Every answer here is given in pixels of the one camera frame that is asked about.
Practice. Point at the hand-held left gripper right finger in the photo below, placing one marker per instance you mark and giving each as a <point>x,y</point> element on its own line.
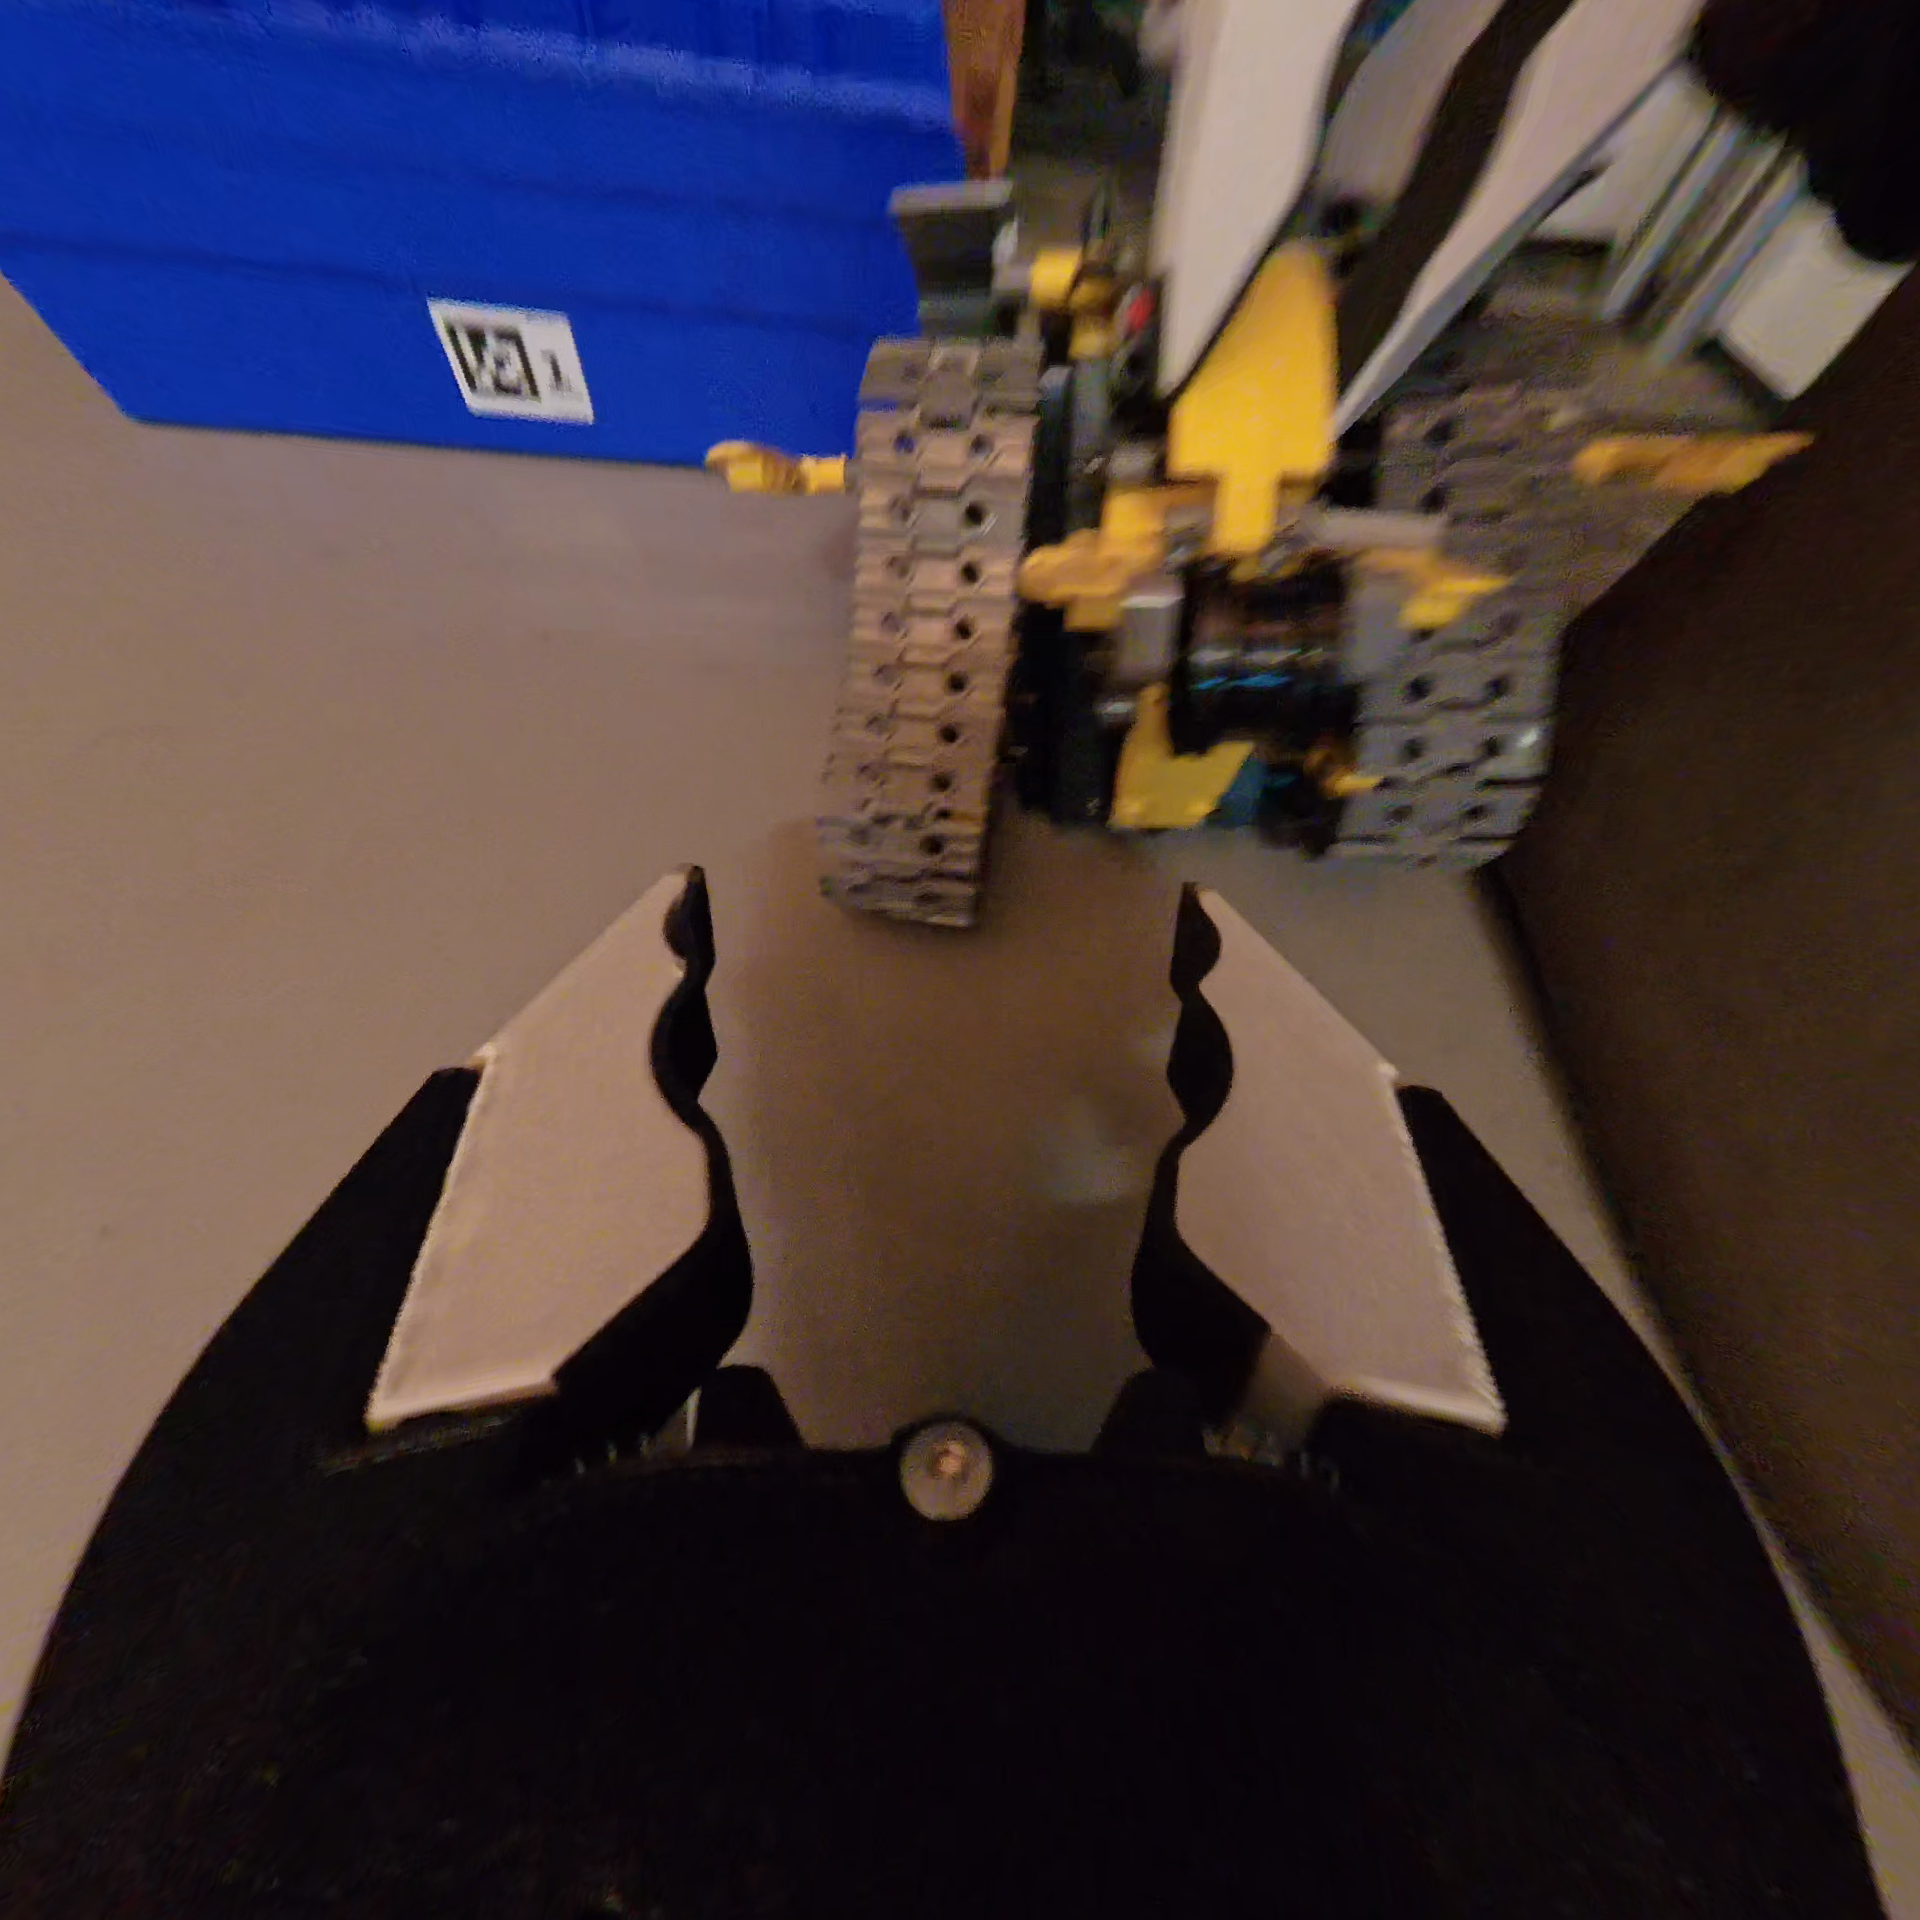
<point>1335,1215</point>

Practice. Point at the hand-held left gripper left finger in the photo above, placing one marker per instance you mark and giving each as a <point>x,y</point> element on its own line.
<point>556,1200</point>

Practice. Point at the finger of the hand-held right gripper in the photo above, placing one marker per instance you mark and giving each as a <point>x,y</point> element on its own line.
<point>1237,165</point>
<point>1575,105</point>

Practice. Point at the yellow tracked toy vehicle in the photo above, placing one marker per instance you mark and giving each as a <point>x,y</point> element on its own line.
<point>931,599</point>

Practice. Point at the blue plastic bin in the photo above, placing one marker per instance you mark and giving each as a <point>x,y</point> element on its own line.
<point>377,196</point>

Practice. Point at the wooden post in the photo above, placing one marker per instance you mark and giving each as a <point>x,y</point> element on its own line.
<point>989,76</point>

